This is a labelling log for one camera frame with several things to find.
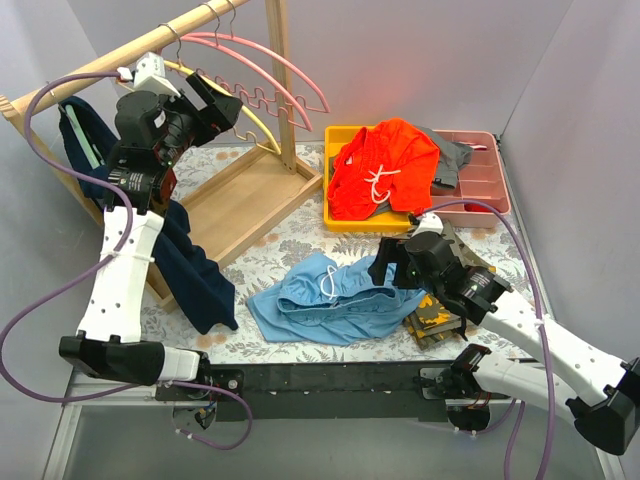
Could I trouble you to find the yellow hanger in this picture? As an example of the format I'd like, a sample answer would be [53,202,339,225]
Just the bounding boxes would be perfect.
[151,49,282,156]

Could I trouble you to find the light blue shorts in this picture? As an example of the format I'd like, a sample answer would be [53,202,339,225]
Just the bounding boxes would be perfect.
[247,253,426,346]

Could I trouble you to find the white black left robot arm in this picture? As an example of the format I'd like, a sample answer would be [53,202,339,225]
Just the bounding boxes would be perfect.
[59,73,243,400]

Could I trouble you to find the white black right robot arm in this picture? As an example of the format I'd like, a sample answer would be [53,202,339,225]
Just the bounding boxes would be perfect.
[369,232,639,456]

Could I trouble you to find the rear pink hanger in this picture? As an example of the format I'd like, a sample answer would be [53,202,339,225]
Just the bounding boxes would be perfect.
[182,1,330,131]

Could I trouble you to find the pink hanger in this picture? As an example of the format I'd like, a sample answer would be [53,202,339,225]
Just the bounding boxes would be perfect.
[162,23,330,132]
[182,1,330,131]

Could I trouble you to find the camouflage shorts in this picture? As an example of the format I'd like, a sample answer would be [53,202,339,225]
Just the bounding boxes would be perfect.
[403,221,496,351]

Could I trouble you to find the front pink hanger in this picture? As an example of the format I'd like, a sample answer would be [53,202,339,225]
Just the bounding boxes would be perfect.
[162,23,330,132]

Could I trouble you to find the orange shorts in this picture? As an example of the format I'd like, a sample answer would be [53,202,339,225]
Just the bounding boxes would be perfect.
[327,118,440,221]

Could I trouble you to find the light green hanger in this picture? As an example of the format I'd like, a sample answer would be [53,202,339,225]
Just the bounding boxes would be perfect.
[59,105,105,168]

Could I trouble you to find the grey shorts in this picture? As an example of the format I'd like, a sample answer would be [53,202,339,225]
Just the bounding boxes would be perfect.
[363,118,472,212]

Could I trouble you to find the navy blue shorts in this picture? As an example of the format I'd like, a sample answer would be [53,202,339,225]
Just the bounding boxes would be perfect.
[59,96,238,334]

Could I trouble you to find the yellow plastic tray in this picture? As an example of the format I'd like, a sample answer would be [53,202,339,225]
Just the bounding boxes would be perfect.
[323,125,411,233]

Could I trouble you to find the red item in tray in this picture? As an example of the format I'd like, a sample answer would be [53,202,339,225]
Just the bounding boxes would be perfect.
[464,201,501,214]

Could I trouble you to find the wooden clothes rack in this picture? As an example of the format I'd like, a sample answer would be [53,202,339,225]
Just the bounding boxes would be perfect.
[1,1,322,312]

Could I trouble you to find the floral table mat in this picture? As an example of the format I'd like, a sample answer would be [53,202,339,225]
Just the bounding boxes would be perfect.
[141,145,534,364]

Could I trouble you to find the pink divided tray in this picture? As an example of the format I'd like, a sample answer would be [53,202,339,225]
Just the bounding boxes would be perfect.
[431,130,511,228]

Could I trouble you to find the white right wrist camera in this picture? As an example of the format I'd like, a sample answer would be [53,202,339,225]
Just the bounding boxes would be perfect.
[408,212,444,236]

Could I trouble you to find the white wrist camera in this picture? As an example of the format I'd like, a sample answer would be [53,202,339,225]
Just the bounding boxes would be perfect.
[117,52,180,97]
[408,212,444,236]

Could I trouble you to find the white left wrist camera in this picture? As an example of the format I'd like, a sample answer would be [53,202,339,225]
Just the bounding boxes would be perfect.
[117,52,180,97]

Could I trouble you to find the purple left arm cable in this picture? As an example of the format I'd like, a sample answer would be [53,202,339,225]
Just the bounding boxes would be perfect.
[0,70,255,451]

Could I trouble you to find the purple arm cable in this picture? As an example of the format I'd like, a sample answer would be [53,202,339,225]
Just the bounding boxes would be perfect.
[0,70,255,451]
[419,199,557,480]

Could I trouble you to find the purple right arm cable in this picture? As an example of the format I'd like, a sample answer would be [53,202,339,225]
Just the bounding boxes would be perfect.
[419,199,557,480]

